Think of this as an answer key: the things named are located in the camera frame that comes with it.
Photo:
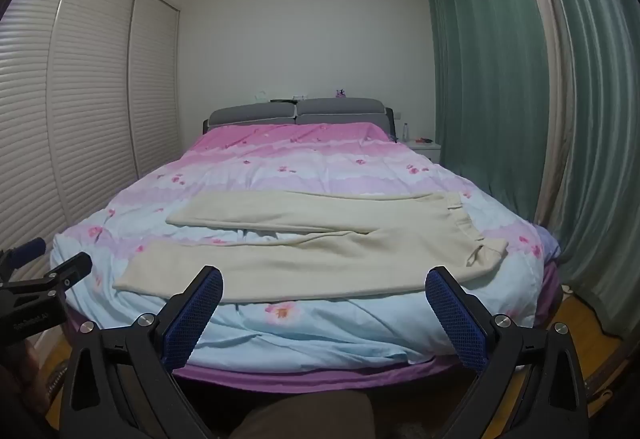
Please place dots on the cream pants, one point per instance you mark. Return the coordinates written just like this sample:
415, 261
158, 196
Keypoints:
325, 259

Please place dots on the beige curtain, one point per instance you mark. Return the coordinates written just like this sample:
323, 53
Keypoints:
547, 94

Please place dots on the white louvered wardrobe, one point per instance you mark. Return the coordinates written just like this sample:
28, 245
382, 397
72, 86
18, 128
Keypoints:
90, 94

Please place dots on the pink floral duvet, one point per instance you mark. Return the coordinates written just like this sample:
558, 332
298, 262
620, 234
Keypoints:
300, 159

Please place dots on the small pale green object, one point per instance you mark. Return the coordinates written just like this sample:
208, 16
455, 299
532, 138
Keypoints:
260, 96

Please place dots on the clear plastic bottle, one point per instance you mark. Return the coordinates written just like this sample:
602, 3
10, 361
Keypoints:
405, 133

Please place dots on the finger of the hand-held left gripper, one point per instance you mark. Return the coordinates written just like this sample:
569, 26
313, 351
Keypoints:
30, 250
70, 269

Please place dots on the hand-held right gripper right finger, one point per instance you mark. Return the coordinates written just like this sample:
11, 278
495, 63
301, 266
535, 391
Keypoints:
455, 319

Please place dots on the green curtain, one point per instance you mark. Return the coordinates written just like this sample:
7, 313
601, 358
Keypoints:
480, 69
600, 119

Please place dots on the white nightstand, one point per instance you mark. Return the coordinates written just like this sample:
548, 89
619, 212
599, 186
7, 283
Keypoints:
425, 150

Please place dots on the purple bed sheet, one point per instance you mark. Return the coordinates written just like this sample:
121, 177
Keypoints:
300, 376

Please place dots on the grey bed headboard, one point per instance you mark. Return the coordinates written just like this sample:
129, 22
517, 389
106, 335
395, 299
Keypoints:
260, 114

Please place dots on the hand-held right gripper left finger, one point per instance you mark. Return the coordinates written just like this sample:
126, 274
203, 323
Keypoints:
192, 316

